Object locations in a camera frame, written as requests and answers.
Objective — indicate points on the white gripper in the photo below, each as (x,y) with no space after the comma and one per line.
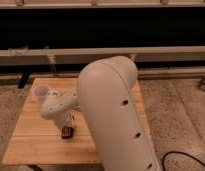
(66,122)

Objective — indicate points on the dark red eraser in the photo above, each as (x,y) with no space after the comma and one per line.
(66,134)

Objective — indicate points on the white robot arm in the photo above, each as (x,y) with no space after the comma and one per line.
(103,91)

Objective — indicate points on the wooden table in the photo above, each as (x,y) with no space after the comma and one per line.
(36,141)

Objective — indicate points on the translucent plastic cup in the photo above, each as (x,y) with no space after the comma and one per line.
(40,91)

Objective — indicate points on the grey metal rail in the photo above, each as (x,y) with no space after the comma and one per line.
(23,57)

